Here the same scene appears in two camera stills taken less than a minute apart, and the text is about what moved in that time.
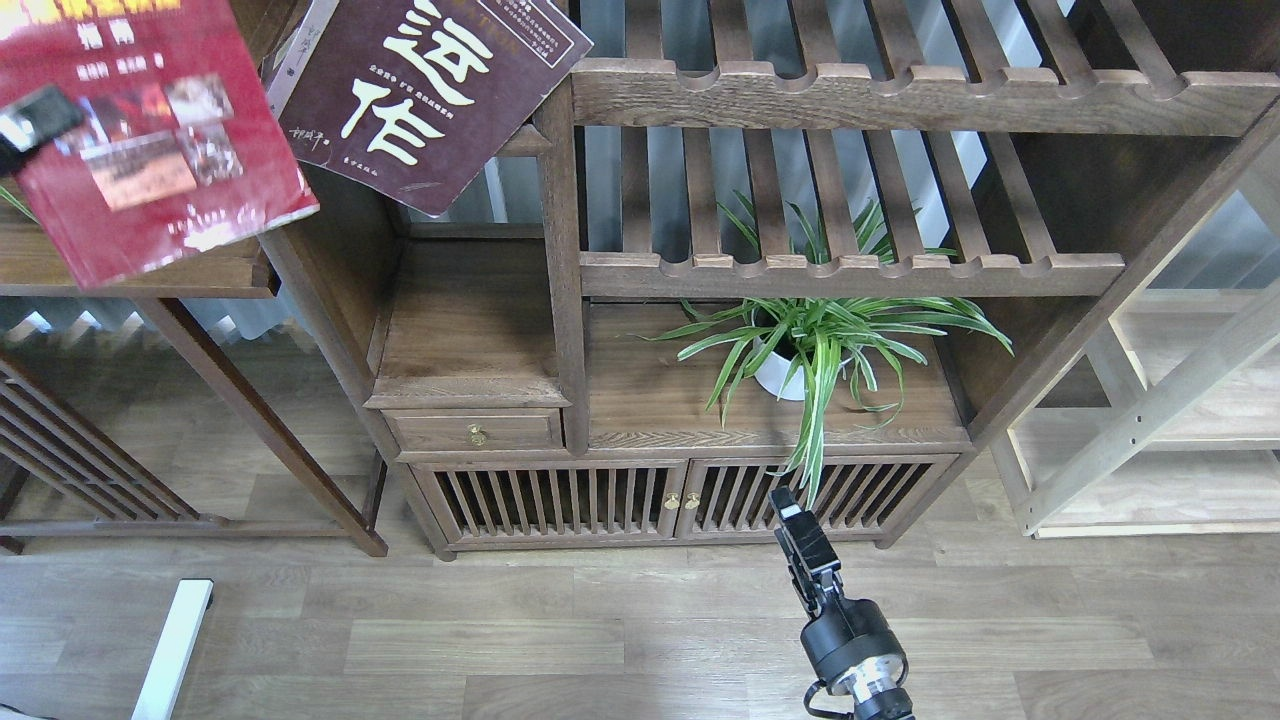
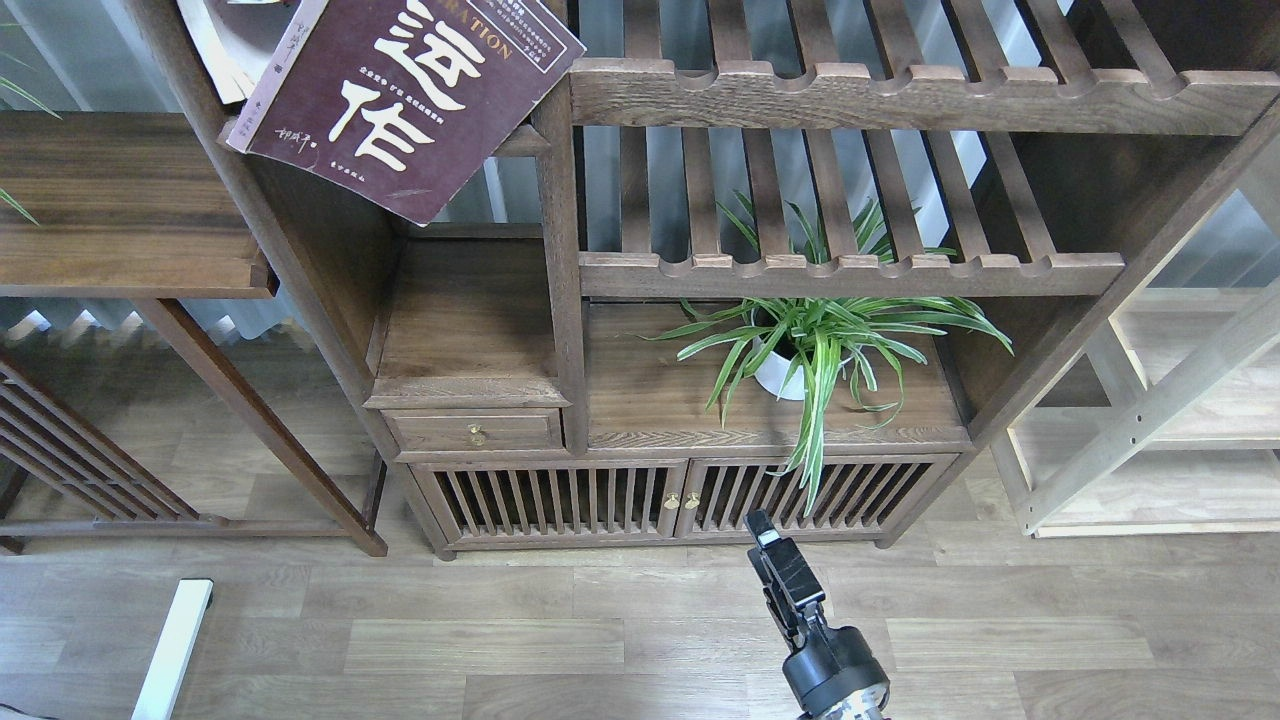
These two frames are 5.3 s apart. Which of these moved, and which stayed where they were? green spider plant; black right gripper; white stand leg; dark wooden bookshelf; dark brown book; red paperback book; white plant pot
Moved: dark brown book; red paperback book; black right gripper
Stayed: green spider plant; dark wooden bookshelf; white stand leg; white plant pot
